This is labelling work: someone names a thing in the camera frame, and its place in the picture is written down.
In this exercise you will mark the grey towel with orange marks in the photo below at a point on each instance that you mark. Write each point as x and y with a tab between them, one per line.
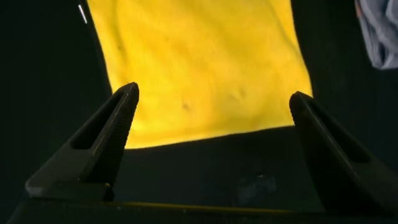
379	34

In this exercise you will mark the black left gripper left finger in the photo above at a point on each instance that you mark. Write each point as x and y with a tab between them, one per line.
99	146

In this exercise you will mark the small white label strip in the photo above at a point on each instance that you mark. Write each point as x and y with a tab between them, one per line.
82	14

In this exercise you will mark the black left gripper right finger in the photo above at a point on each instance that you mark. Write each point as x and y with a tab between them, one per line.
335	168

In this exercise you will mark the yellow towel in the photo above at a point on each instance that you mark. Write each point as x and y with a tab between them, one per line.
202	62

